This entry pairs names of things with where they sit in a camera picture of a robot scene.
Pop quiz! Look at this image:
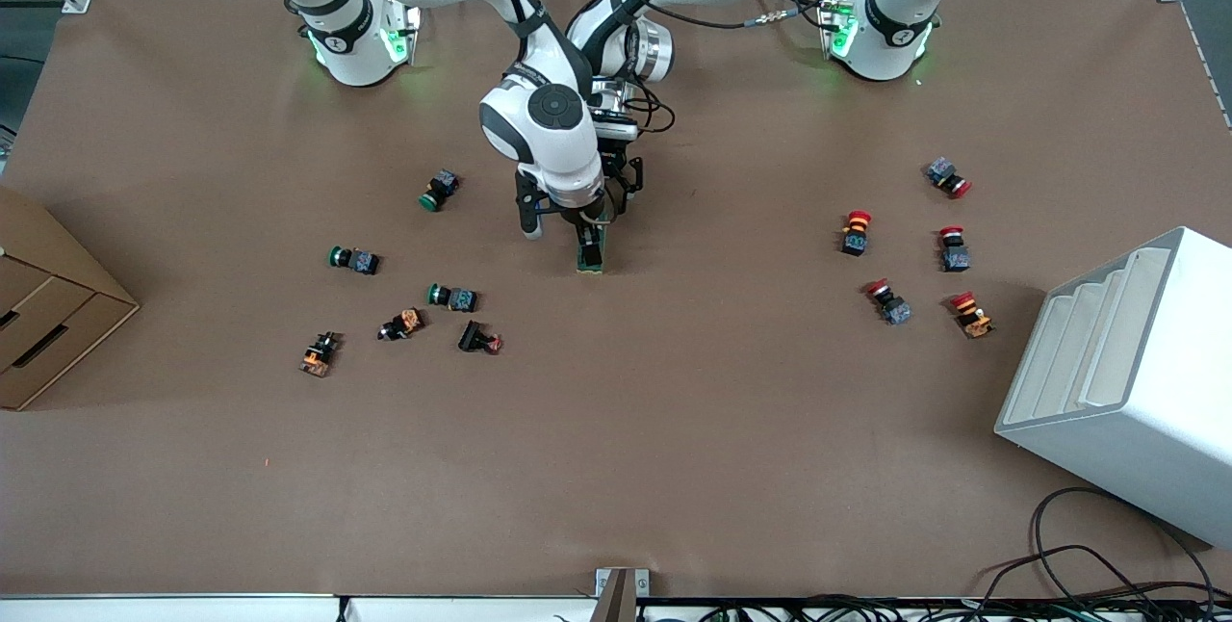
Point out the green load switch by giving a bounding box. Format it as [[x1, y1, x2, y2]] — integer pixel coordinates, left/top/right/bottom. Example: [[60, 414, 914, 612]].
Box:
[[576, 222, 608, 275]]

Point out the green mushroom pushbutton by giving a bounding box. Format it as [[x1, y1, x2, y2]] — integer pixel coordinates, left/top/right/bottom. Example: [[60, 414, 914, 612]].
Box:
[[328, 246, 381, 276], [426, 283, 479, 313], [419, 169, 460, 213]]

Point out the red pushbutton blue block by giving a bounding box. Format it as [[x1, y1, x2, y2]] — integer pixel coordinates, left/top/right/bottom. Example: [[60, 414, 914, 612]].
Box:
[[926, 157, 973, 199], [938, 226, 972, 273], [863, 278, 913, 326]]

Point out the red pushbutton orange block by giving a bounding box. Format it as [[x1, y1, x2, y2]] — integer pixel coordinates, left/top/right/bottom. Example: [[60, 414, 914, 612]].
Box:
[[949, 291, 994, 340]]

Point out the brown cardboard drawer box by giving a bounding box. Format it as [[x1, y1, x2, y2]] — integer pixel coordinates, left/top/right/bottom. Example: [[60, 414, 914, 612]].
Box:
[[0, 184, 141, 411]]

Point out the white slotted storage rack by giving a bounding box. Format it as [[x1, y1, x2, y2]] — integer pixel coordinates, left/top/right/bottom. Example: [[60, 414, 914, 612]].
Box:
[[994, 226, 1232, 549]]

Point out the black selector switch orange block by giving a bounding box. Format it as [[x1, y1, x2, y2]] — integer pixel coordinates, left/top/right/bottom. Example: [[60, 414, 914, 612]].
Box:
[[377, 308, 426, 343]]

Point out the red emergency button yellow ring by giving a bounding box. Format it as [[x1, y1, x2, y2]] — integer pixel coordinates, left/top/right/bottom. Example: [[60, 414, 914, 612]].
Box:
[[839, 210, 874, 257]]

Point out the black switch orange contact block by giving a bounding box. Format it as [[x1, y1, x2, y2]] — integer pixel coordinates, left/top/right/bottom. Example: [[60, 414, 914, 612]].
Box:
[[298, 331, 343, 378]]

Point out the metal table bracket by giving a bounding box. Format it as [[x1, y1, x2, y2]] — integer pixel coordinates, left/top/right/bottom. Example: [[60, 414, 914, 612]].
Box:
[[595, 567, 650, 622]]

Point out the black cable loop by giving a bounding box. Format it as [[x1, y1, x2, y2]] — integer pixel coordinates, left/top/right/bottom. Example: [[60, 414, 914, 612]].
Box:
[[977, 487, 1216, 609]]

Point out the black cable bundle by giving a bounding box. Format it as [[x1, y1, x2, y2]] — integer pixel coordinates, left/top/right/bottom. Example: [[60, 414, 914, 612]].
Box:
[[640, 593, 1232, 622]]

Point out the white table edge rail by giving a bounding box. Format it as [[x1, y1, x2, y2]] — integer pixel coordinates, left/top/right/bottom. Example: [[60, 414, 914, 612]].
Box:
[[0, 593, 598, 622]]

